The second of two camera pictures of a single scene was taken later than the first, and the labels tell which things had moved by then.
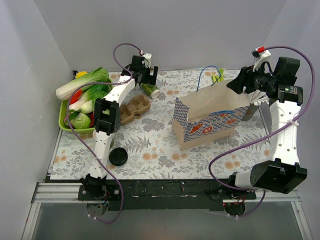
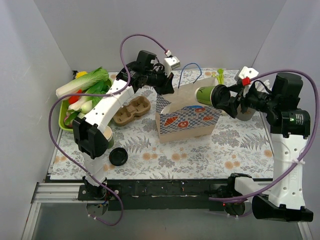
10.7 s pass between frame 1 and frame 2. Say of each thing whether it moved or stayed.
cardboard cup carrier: stayed
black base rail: stayed
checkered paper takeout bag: moved
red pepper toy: stayed
